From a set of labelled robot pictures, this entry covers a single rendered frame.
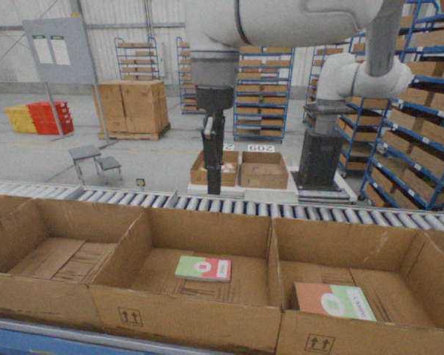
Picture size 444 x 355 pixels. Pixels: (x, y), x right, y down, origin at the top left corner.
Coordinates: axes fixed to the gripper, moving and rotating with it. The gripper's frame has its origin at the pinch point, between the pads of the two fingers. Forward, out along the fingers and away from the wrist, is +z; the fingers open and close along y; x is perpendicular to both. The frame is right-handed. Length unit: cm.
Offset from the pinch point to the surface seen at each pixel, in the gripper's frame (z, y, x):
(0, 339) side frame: 31, -27, 42
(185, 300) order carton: 16.7, -19.2, 1.3
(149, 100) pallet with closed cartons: 46, 377, 210
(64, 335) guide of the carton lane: 29.7, -24.1, 28.3
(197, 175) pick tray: 40, 78, 28
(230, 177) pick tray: 39, 80, 8
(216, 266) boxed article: 30.7, 2.8, -0.2
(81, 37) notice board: -51, 329, 286
